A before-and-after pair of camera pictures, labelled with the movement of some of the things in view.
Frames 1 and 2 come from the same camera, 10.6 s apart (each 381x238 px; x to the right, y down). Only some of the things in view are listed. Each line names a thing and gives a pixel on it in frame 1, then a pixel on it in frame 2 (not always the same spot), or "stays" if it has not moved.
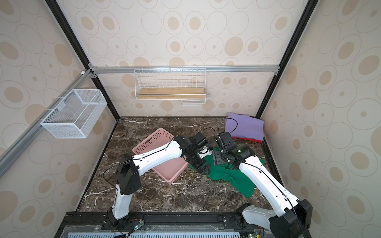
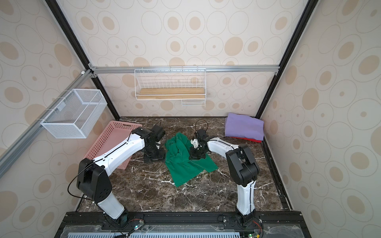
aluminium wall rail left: (25, 140) stays
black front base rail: (99, 224) stays
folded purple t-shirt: (240, 125) stays
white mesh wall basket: (75, 116) stays
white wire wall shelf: (170, 84) stays
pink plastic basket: (169, 171) → (115, 132)
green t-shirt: (229, 176) → (183, 169)
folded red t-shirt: (248, 139) stays
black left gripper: (199, 165) → (161, 155)
